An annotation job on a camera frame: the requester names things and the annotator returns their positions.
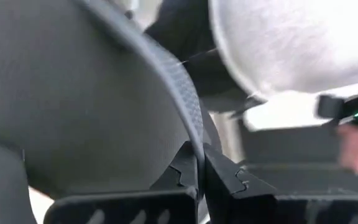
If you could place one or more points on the person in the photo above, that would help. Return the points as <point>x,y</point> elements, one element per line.
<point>291,40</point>

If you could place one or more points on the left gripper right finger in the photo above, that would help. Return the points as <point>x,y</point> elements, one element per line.
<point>259,208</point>

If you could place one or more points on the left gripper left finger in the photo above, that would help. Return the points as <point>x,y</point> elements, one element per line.
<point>135,208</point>

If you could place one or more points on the black rubber flip-flop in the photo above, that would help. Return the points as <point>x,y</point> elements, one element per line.
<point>73,93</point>

